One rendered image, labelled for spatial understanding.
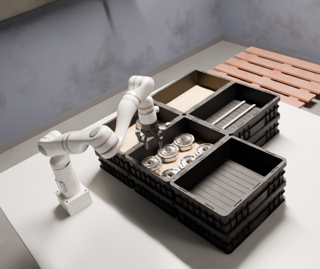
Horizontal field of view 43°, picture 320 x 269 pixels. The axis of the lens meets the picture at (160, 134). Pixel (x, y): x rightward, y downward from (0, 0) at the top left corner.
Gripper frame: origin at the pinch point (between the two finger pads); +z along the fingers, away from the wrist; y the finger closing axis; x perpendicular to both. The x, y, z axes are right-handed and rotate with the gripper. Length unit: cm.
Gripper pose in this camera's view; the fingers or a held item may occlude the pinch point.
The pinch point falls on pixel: (153, 145)
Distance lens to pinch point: 182.0
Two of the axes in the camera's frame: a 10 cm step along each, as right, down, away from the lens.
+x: 0.4, -5.9, 8.1
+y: 9.9, -1.0, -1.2
